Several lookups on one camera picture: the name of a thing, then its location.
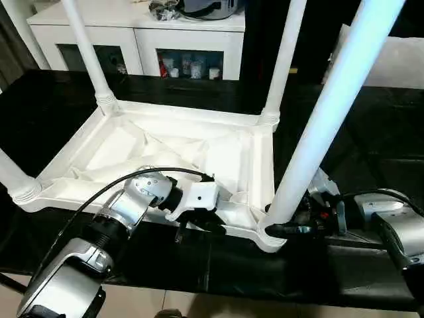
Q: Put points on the black cabinet with yellow label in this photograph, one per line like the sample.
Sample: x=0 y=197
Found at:
x=318 y=43

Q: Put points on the dark clutter on cabinet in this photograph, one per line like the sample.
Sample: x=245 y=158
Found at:
x=164 y=11

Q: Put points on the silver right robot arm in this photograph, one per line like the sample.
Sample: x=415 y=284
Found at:
x=391 y=218

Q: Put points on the black table frame leg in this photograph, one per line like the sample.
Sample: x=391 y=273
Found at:
x=8 y=281

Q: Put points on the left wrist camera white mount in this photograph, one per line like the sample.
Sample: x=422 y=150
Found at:
x=198 y=198

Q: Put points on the white glass-door cabinet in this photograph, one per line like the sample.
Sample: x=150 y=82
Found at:
x=132 y=33

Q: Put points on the dark robot lower body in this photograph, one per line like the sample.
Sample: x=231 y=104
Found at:
x=169 y=314

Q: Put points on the black work mat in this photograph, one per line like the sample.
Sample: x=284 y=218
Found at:
x=49 y=109

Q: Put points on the white plastic table top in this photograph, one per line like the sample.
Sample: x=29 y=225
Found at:
x=165 y=142

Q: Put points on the grey helmet on cabinet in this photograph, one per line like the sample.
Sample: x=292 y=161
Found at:
x=208 y=8

